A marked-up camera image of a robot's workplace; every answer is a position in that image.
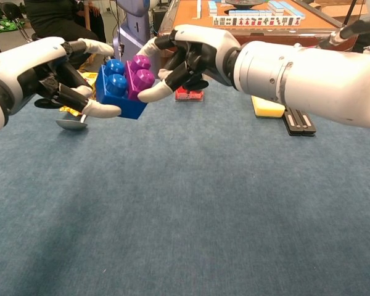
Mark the black metal chair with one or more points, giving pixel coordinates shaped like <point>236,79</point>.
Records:
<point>10,10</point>

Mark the black mahjong table dish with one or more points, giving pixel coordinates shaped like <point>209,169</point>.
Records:
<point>246,3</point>

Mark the purple building block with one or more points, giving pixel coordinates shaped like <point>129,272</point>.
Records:
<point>138,81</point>

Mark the black folding stand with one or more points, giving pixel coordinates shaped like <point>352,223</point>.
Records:
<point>299,123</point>

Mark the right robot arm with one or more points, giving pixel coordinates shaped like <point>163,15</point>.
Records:
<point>311,74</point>

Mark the standing mahjong tile row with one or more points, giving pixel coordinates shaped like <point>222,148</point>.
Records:
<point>256,21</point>

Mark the yellow sponge block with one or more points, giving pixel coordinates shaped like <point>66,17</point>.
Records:
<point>268,110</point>

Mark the blue building block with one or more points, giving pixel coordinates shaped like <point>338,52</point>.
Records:
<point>111,98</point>

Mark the black tripod stand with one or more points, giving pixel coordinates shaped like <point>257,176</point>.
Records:
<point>351,10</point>

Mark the metal spoon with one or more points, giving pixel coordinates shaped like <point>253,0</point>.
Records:
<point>71,124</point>

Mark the brown mahjong table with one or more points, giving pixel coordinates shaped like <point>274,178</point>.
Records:
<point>191,10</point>

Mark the yellow snack packet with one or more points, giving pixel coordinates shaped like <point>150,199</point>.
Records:
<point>69,110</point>

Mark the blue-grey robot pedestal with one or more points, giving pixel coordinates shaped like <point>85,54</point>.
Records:
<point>132,18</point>

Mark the seated person in black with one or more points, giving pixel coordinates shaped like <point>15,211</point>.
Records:
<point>49,15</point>

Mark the clear box with red toys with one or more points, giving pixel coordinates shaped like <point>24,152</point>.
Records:
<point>188,96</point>

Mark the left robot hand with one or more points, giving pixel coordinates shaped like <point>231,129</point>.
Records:
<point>21,64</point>

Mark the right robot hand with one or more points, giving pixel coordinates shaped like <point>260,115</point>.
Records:
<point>216,46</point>

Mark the green plastic items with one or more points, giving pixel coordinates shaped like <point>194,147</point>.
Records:
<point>0,24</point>

